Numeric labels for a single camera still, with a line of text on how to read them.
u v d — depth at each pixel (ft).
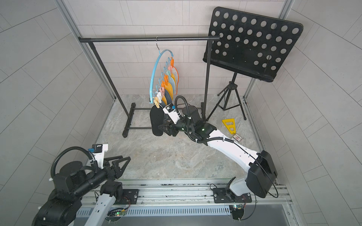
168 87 2.59
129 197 2.31
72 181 1.32
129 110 3.44
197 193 2.42
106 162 1.71
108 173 1.61
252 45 2.14
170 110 1.97
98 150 1.64
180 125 2.00
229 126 3.24
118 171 1.67
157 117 2.37
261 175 1.31
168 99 2.55
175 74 2.96
